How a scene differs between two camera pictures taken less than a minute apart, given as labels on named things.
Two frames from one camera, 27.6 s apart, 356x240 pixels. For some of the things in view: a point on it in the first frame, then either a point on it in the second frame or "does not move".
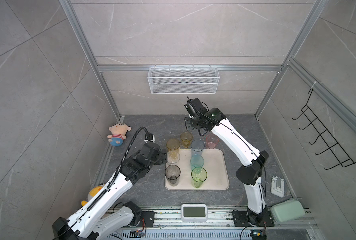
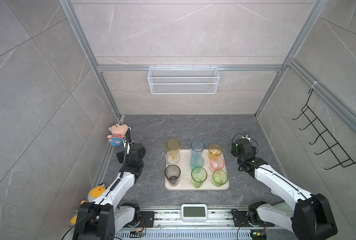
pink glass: [211, 141] → [217, 163]
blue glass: [197, 147] does not move
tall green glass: [199, 174] does not move
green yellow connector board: [258, 234] does not move
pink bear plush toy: [118, 131] does not move
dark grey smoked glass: [172, 172] does not move
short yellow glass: [186, 137] → [215, 150]
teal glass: [196, 161] does not move
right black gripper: [187, 120] → [234, 149]
